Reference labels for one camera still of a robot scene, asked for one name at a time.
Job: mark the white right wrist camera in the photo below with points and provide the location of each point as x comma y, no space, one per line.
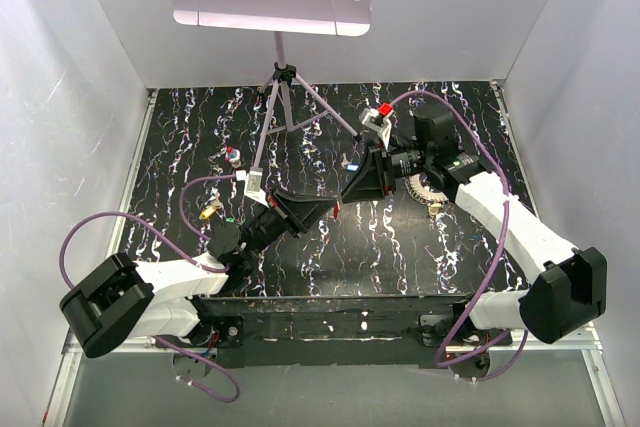
378,120

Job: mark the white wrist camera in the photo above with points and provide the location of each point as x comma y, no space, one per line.
378,120
253,184

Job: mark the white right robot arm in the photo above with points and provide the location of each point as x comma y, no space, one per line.
567,285

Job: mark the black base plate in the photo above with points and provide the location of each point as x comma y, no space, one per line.
327,330

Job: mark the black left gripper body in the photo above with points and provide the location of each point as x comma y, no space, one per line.
265,229

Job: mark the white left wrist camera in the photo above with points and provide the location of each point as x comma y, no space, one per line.
253,184

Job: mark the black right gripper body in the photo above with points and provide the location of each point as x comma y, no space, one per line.
403,162

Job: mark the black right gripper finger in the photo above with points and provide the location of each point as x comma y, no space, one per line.
370,170
364,186

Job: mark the blue key tag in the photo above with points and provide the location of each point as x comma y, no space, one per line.
349,166

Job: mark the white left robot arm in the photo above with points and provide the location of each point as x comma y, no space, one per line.
123,298

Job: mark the yellow key tag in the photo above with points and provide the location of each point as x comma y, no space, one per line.
210,210

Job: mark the cream key tag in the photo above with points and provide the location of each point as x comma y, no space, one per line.
434,209

